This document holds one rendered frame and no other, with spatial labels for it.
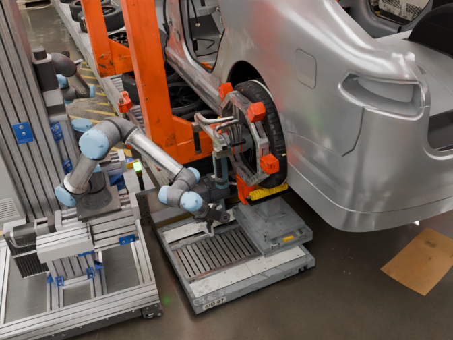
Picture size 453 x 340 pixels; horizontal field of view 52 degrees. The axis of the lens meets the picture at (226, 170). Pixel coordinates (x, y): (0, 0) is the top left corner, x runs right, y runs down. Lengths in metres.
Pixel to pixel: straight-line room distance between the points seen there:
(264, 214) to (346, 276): 0.66
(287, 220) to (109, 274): 1.19
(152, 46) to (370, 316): 2.02
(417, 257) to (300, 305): 0.87
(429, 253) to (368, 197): 1.35
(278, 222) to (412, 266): 0.89
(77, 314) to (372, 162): 1.78
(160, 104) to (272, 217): 1.05
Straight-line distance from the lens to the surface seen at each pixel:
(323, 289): 3.05
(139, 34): 2.83
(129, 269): 3.00
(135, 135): 2.08
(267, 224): 3.13
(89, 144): 2.00
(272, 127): 2.54
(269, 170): 2.53
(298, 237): 3.14
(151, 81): 2.93
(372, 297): 3.05
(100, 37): 4.81
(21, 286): 3.16
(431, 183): 2.15
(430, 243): 3.46
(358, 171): 2.03
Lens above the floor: 2.26
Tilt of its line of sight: 34 degrees down
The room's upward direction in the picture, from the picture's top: 5 degrees counter-clockwise
